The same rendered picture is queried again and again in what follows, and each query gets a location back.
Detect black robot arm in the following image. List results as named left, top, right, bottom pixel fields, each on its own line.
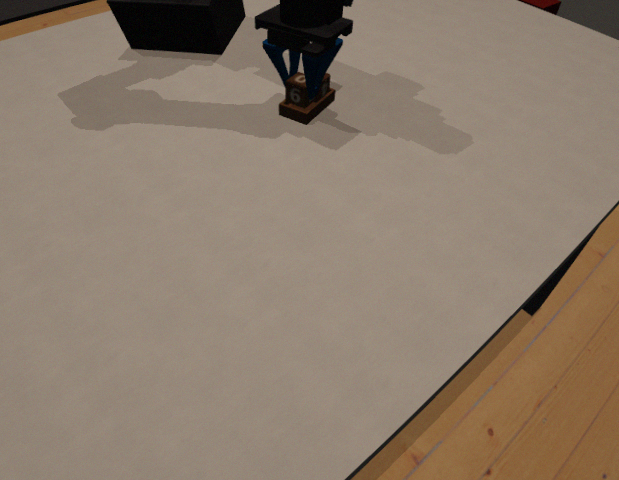
left=326, top=0, right=353, bottom=25

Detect brown number cube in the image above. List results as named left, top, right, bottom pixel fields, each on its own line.
left=286, top=72, right=317, bottom=108
left=314, top=73, right=330, bottom=103

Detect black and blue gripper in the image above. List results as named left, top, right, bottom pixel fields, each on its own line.
left=255, top=0, right=353, bottom=100

